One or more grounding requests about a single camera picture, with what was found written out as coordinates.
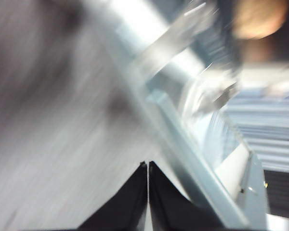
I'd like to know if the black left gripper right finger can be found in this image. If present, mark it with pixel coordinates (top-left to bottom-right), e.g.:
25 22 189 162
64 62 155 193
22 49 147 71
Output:
148 160 217 231

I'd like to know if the orange-brown bread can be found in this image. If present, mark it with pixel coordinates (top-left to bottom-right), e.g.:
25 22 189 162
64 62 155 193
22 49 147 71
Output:
231 0 289 40

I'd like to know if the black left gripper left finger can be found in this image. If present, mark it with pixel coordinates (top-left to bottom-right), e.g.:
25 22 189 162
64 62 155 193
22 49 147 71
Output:
78 161 148 231

